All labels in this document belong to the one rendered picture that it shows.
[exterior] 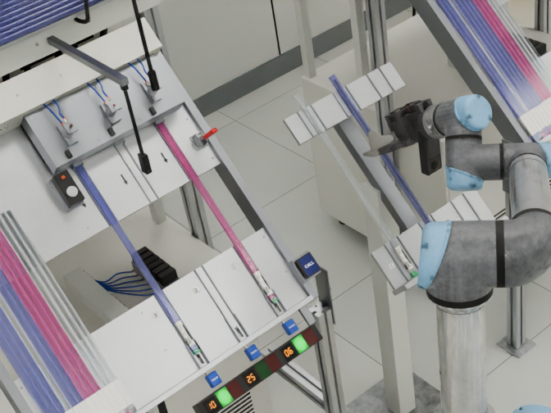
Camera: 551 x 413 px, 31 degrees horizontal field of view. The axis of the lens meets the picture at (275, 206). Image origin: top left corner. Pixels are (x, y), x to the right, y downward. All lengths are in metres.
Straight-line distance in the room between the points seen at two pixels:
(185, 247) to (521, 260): 1.23
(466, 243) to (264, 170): 2.43
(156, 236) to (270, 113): 1.75
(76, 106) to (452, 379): 1.00
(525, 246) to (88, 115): 1.02
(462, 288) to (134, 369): 0.78
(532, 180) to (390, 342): 0.97
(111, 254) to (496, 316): 1.26
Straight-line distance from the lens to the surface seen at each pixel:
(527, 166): 1.99
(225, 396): 2.23
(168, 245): 2.74
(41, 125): 2.22
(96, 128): 2.24
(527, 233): 1.72
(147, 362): 2.19
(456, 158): 2.08
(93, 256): 2.78
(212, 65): 4.46
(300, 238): 3.67
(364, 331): 3.27
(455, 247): 1.70
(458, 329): 1.79
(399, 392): 2.91
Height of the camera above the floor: 2.25
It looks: 36 degrees down
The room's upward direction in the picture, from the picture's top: 10 degrees counter-clockwise
